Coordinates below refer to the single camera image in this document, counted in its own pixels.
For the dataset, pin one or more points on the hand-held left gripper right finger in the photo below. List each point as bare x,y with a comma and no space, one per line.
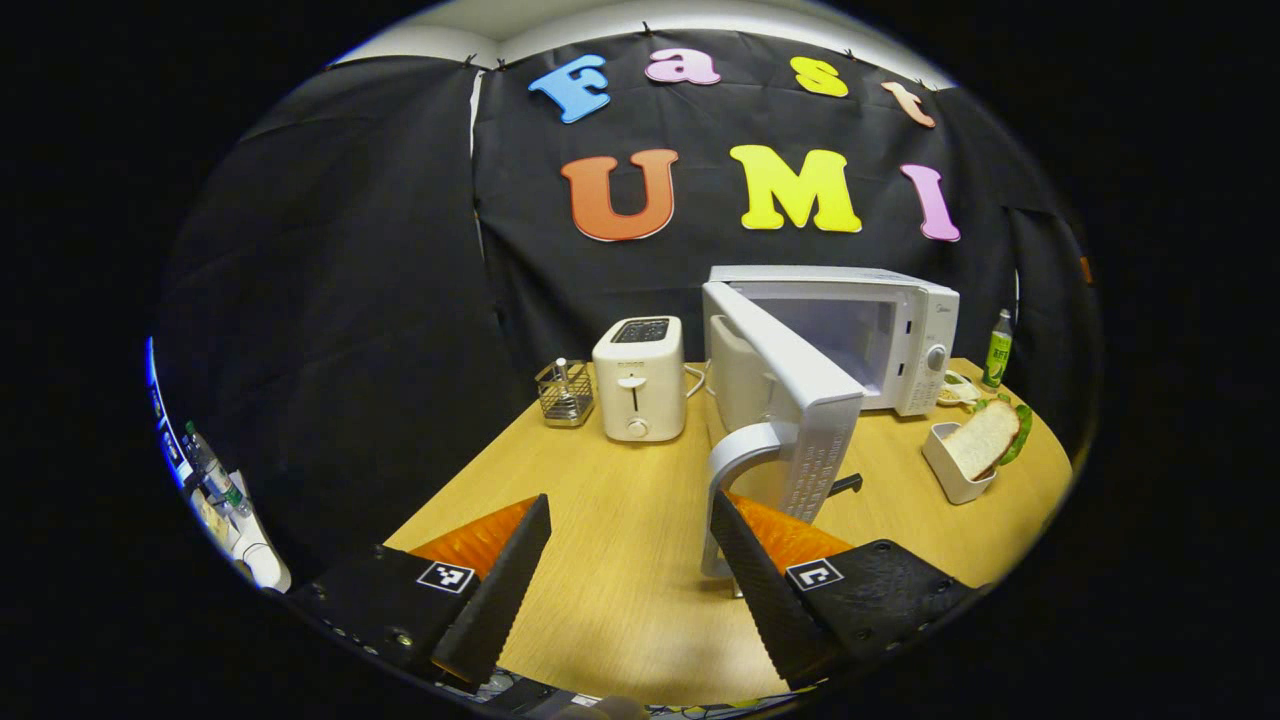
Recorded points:
765,590

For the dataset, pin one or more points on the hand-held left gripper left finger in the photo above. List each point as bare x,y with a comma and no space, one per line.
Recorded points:
500,590

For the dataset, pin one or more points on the lettuce sandwich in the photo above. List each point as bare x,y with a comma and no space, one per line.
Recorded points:
985,435

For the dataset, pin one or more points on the white microwave oven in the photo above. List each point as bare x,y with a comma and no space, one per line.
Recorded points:
915,330

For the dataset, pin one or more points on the small white sandwich tray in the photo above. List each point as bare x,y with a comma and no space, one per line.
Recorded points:
950,475

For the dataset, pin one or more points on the white rounded object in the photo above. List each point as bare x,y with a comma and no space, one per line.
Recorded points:
262,560

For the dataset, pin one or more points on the white toaster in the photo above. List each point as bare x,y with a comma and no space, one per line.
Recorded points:
640,385

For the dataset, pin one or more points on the white divided grain dish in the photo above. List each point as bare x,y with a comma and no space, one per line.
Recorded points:
960,392

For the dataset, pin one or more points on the black backdrop cloth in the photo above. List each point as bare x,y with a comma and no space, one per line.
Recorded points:
400,300

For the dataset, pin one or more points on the clear plastic bottle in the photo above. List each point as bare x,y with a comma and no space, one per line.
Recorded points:
212,470

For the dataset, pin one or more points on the green label drink bottle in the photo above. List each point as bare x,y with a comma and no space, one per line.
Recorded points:
997,355

